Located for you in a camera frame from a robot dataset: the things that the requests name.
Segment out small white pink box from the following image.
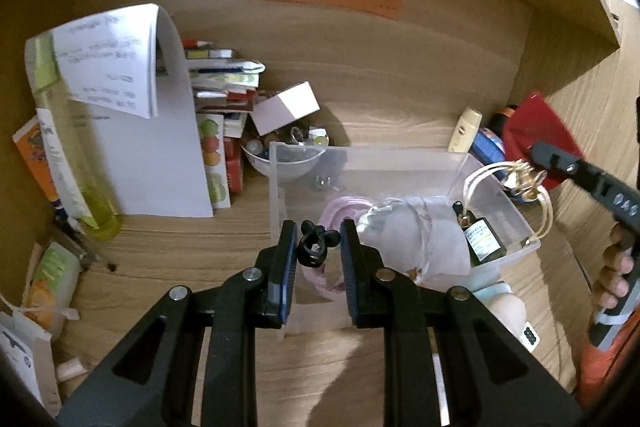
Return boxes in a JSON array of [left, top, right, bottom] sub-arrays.
[[250, 82, 321, 136]]

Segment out wooden desktop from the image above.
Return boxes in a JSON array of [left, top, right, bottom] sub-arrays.
[[20, 107, 601, 427]]

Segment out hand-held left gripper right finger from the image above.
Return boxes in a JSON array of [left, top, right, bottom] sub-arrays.
[[340, 218, 586, 427]]

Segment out white black print tag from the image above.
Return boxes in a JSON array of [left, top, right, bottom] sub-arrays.
[[520, 322, 540, 353]]

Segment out black orange zip case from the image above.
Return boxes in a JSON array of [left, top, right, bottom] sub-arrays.
[[487, 104, 518, 132]]

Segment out cream cup with purple sticker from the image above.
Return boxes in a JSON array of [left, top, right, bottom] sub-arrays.
[[487, 294, 528, 343]]

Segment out yellow-green spray bottle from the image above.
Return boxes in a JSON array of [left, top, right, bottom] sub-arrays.
[[25, 34, 123, 242]]

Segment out green orange tube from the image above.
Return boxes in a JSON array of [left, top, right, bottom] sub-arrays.
[[20, 241, 83, 338]]

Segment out orange sunscreen tube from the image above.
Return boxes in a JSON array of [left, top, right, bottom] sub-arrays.
[[12, 114, 66, 210]]

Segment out white drawstring pouch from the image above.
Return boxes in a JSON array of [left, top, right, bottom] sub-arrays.
[[357, 197, 473, 285]]

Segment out stack of stationery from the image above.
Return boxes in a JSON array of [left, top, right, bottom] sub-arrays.
[[182, 38, 266, 112]]

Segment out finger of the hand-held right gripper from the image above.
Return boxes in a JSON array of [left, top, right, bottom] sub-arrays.
[[530, 142, 591, 192]]

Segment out black hair clip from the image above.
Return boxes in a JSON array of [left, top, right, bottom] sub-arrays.
[[297, 221, 341, 268]]

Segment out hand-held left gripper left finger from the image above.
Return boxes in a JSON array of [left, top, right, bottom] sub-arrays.
[[55, 219, 299, 427]]

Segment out clear plastic storage box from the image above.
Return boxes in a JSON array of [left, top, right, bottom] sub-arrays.
[[269, 143, 542, 335]]

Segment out pink rope lanyard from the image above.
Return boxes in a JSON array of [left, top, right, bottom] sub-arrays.
[[300, 194, 381, 295]]

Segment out white bowl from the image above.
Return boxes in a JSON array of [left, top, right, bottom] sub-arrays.
[[241, 139, 326, 182]]

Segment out small dark green bottle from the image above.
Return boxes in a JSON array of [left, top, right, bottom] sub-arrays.
[[452, 201, 503, 268]]

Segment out red card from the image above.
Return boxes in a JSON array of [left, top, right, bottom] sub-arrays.
[[500, 91, 586, 192]]

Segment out black binder clips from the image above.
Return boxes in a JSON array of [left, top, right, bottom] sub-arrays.
[[312, 172, 341, 192]]

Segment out person's right hand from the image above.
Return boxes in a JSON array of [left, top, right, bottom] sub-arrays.
[[592, 224, 637, 313]]

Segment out cream cord with gold charms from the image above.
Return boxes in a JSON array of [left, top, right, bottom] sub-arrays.
[[462, 159, 556, 248]]

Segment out white cartridge box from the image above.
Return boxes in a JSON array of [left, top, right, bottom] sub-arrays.
[[0, 309, 63, 415]]

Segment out small red box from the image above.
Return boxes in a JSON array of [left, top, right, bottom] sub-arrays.
[[223, 134, 246, 195]]

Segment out folded white paper sheet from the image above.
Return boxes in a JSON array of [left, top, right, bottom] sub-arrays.
[[25, 3, 215, 219]]

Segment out blue pouch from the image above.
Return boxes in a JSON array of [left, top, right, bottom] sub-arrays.
[[472, 127, 508, 168]]

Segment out fruit print box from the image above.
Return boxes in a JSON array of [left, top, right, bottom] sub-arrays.
[[196, 113, 233, 208]]

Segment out small cream stick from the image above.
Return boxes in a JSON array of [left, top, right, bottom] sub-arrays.
[[55, 357, 83, 380]]

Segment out small cream tube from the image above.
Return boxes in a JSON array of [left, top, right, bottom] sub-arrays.
[[446, 107, 483, 152]]

